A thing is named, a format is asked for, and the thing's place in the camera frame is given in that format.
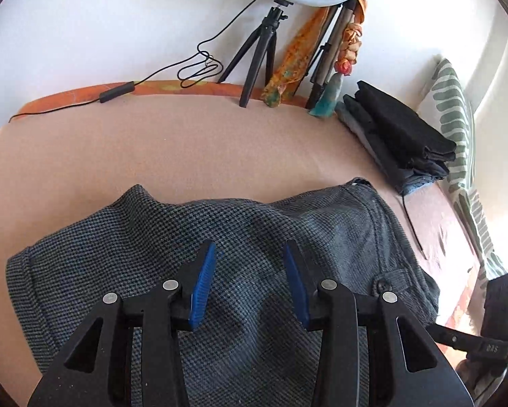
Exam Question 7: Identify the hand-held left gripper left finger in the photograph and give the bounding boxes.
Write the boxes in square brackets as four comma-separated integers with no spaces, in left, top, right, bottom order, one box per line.
[27,241,218,407]

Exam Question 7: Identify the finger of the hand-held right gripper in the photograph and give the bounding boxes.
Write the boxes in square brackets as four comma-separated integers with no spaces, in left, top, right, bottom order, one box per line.
[427,323,508,364]

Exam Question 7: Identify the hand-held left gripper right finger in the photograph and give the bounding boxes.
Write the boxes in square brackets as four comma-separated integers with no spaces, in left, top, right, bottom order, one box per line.
[283,239,475,407]

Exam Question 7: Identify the grey checkered pants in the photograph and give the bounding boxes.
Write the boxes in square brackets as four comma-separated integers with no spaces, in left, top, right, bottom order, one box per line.
[6,179,441,407]

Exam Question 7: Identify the black folded pants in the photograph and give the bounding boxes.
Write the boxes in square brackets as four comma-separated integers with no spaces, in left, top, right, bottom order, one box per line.
[355,80,457,162]

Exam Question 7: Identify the green leaf patterned pillow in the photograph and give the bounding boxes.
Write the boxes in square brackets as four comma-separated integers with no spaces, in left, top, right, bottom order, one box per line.
[451,187,508,283]
[417,57,477,196]

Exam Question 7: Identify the beige bed sheet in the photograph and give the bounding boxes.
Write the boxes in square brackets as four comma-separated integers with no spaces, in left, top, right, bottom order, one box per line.
[0,95,489,391]

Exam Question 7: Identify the stack of folded dark clothes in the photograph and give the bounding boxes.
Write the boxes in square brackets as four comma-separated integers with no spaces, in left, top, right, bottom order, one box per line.
[334,95,450,196]

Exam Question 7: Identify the dark folded stand poles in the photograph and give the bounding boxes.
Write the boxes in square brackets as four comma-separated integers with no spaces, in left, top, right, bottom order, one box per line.
[305,2,358,110]

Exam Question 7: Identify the orange patterned scarf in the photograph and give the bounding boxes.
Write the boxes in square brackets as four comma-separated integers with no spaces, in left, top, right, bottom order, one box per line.
[262,6,328,109]

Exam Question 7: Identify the black tripod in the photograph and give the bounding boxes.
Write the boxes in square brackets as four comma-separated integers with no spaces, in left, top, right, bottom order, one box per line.
[217,0,294,108]

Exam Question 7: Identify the folded tripod with tassel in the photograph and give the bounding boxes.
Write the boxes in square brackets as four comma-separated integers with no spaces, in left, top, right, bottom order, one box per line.
[309,0,368,118]

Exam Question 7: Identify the thin black cord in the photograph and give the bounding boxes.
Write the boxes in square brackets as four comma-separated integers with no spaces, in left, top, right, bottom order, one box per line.
[401,195,427,260]

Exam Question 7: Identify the black cable with inline remote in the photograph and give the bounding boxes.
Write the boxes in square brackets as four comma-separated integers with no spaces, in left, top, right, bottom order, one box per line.
[9,0,271,123]

